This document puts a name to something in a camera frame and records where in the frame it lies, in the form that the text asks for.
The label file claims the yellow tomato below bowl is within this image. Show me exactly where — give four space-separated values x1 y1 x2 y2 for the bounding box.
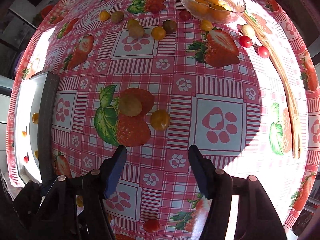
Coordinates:
200 19 213 32

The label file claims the yellow tomato far middle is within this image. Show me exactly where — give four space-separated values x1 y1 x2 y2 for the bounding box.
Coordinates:
126 19 140 29

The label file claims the yellow-orange tomato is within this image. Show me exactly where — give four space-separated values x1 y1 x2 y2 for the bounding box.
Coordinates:
150 109 170 131

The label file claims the wooden stick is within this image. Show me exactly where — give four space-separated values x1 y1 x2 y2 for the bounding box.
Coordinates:
242 12 302 159

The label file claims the yellow tomato far left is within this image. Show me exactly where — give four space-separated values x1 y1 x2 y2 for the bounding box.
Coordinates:
99 10 110 22

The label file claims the red cherry tomato right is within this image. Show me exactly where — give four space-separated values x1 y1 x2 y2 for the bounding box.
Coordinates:
258 46 270 59

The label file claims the dark brown tomato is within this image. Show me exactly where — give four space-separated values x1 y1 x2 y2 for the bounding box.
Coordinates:
162 20 177 34

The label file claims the tan fruit by stick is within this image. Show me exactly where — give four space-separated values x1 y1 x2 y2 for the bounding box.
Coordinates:
241 24 255 38

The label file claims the red cherry tomato near bowl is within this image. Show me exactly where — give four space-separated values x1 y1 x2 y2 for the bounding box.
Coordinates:
179 10 191 21

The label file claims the brown-green round fruit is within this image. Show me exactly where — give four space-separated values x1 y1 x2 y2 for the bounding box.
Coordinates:
119 94 142 117

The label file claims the red cherry tomato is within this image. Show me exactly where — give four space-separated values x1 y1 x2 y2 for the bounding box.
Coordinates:
258 46 270 59
179 10 191 21
239 35 253 48
143 219 160 233

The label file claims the orange-yellow tomato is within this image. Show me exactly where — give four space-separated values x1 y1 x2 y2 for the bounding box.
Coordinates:
31 113 39 124

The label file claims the tan round fruit far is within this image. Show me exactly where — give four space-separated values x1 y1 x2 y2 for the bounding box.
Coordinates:
128 25 145 39

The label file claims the white rectangular tray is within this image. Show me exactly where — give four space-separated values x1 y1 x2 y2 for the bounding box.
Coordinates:
14 72 60 185

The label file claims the pink strawberry patterned tablecloth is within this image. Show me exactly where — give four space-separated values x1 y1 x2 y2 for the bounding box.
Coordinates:
6 0 319 239

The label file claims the brownish green fruit far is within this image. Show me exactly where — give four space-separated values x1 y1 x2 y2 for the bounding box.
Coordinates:
111 11 124 23

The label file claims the clear glass fruit bowl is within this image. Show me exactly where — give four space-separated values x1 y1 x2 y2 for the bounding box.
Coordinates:
180 0 246 24

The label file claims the orange tomato far middle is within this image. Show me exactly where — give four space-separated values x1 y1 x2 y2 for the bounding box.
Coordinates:
151 26 166 41

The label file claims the red cherry tomato bottom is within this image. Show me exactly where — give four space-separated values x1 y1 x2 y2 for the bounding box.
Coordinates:
143 219 160 233

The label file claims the red cherry tomato by stick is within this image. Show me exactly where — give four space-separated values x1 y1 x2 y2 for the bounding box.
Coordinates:
239 35 253 48

